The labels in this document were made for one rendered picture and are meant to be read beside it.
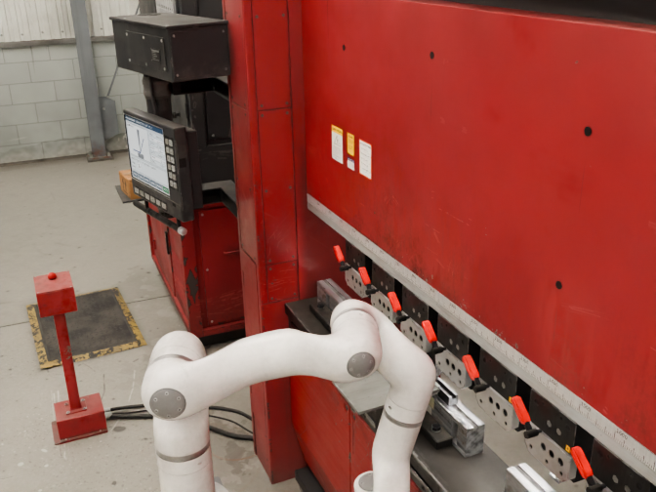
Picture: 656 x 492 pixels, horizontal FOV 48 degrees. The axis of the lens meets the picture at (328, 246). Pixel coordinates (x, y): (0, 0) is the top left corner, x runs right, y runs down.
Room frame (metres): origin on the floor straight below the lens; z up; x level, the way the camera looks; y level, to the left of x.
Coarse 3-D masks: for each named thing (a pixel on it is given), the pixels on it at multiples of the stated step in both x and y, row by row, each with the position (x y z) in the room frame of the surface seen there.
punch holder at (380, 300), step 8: (376, 264) 2.12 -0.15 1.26; (376, 272) 2.11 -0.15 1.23; (384, 272) 2.07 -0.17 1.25; (376, 280) 2.11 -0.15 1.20; (384, 280) 2.07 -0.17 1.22; (392, 280) 2.01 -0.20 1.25; (376, 288) 2.12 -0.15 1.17; (384, 288) 2.06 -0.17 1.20; (392, 288) 2.01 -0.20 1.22; (400, 288) 2.02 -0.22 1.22; (376, 296) 2.11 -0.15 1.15; (384, 296) 2.06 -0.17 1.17; (400, 296) 2.02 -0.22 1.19; (376, 304) 2.11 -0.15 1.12; (384, 304) 2.07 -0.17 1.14; (400, 304) 2.02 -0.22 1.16; (384, 312) 2.06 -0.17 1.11; (392, 312) 2.01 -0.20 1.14; (392, 320) 2.01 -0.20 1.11
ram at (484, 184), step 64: (320, 0) 2.49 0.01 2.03; (384, 0) 2.09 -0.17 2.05; (320, 64) 2.50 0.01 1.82; (384, 64) 2.08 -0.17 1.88; (448, 64) 1.78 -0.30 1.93; (512, 64) 1.55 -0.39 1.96; (576, 64) 1.38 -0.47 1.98; (640, 64) 1.24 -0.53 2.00; (320, 128) 2.51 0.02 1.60; (384, 128) 2.08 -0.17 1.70; (448, 128) 1.77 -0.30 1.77; (512, 128) 1.54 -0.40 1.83; (576, 128) 1.36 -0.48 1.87; (640, 128) 1.22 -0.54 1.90; (320, 192) 2.53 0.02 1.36; (384, 192) 2.08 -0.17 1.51; (448, 192) 1.76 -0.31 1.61; (512, 192) 1.52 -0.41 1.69; (576, 192) 1.35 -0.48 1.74; (640, 192) 1.20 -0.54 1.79; (448, 256) 1.74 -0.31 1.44; (512, 256) 1.51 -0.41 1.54; (576, 256) 1.33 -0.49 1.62; (640, 256) 1.18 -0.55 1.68; (448, 320) 1.73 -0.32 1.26; (512, 320) 1.49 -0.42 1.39; (576, 320) 1.31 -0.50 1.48; (640, 320) 1.16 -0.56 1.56; (576, 384) 1.29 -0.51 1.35; (640, 384) 1.14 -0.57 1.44
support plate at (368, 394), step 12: (336, 384) 1.83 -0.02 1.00; (348, 384) 1.83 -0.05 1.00; (360, 384) 1.83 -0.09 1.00; (372, 384) 1.83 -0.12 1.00; (384, 384) 1.83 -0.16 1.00; (348, 396) 1.77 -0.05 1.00; (360, 396) 1.77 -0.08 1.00; (372, 396) 1.76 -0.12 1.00; (384, 396) 1.76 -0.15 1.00; (360, 408) 1.71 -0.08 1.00; (372, 408) 1.71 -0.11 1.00
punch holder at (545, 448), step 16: (544, 400) 1.37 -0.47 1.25; (544, 416) 1.36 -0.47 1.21; (560, 416) 1.31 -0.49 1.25; (544, 432) 1.36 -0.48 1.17; (560, 432) 1.31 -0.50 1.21; (576, 432) 1.27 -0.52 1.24; (528, 448) 1.39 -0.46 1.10; (544, 448) 1.35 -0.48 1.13; (560, 448) 1.30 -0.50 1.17; (592, 448) 1.29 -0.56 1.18; (544, 464) 1.34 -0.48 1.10; (560, 464) 1.30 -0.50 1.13; (560, 480) 1.29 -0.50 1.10; (576, 480) 1.28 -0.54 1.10
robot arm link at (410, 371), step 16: (352, 304) 1.40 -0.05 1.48; (368, 304) 1.43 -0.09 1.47; (384, 320) 1.40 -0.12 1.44; (384, 336) 1.38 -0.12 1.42; (400, 336) 1.37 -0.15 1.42; (384, 352) 1.36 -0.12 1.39; (400, 352) 1.34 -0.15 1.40; (416, 352) 1.34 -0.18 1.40; (384, 368) 1.34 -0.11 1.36; (400, 368) 1.32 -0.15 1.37; (416, 368) 1.32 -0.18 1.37; (432, 368) 1.34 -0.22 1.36; (400, 384) 1.31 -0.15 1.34; (416, 384) 1.31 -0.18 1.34; (432, 384) 1.33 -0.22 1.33; (400, 400) 1.31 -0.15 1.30; (416, 400) 1.31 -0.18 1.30; (400, 416) 1.31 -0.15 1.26; (416, 416) 1.31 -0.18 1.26
